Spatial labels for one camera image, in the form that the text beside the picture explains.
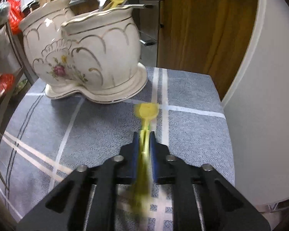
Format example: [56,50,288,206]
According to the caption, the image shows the white ceramic utensil holder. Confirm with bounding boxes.
[19,0,149,105]

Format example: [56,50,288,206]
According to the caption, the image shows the metal rack frame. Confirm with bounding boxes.
[0,22,39,131]

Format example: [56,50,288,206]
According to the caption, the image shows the red snack packet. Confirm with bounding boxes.
[0,73,15,104]

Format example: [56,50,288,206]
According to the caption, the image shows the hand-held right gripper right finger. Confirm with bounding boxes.
[149,131,271,231]

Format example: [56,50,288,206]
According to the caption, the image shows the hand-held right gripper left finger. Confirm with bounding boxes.
[17,131,141,231]

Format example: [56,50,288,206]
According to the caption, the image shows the red plastic bag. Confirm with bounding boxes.
[6,0,26,35]

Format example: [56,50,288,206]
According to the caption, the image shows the blue-grey plaid tablecloth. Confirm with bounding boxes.
[0,66,235,231]

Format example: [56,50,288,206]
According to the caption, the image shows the wooden lower cabinets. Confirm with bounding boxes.
[156,0,260,101]

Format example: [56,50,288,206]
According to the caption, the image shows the yellow plastic spoon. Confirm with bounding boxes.
[131,103,159,222]

